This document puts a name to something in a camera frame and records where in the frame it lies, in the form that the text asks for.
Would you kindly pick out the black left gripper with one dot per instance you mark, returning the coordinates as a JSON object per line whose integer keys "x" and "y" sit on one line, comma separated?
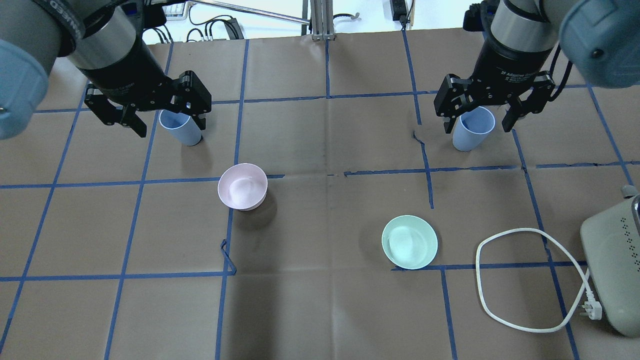
{"x": 123, "y": 68}

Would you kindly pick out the aluminium frame post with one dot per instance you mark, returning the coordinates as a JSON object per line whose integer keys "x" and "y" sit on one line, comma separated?
{"x": 321, "y": 20}

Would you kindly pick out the pink bowl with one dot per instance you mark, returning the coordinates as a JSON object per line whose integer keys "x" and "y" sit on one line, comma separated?
{"x": 243, "y": 187}

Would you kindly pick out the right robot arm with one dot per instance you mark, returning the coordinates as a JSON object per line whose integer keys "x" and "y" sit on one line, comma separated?
{"x": 600, "y": 38}

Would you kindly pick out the black power strip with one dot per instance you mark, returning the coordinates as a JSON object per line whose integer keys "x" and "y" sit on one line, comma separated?
{"x": 400, "y": 11}

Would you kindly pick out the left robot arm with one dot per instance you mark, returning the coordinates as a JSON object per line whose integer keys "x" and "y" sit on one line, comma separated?
{"x": 103, "y": 40}

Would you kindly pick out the grey appliance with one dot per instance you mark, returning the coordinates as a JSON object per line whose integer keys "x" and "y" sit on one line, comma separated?
{"x": 611, "y": 243}

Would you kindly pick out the blue cup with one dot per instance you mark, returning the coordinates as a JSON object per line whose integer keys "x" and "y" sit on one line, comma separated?
{"x": 180, "y": 126}
{"x": 472, "y": 129}

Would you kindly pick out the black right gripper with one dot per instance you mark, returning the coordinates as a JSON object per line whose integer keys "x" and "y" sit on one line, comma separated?
{"x": 510, "y": 64}

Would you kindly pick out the green plate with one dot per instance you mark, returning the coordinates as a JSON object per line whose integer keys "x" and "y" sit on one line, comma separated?
{"x": 409, "y": 242}

